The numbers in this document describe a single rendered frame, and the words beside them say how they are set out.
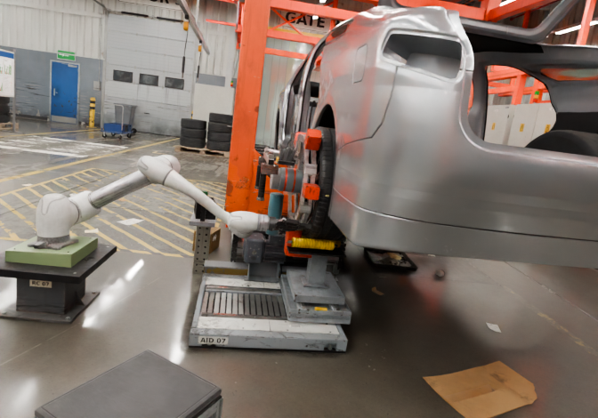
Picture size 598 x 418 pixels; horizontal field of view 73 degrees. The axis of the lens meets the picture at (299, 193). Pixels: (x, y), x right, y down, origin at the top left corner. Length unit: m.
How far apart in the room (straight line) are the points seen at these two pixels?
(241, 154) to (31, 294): 1.43
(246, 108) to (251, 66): 0.27
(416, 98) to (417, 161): 0.21
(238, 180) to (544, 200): 1.86
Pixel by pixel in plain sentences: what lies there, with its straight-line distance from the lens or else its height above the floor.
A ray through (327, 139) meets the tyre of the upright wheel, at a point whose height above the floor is 1.12.
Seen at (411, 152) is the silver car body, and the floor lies 1.14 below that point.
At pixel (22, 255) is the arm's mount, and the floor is 0.34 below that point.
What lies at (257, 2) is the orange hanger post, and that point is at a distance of 2.84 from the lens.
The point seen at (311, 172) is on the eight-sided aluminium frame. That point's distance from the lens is 2.12.
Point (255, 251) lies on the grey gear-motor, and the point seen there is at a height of 0.33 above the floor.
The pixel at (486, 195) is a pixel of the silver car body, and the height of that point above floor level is 1.04.
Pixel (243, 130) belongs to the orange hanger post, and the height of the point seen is 1.09.
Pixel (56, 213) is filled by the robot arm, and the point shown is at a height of 0.55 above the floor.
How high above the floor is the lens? 1.20
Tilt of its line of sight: 10 degrees down
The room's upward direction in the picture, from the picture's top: 8 degrees clockwise
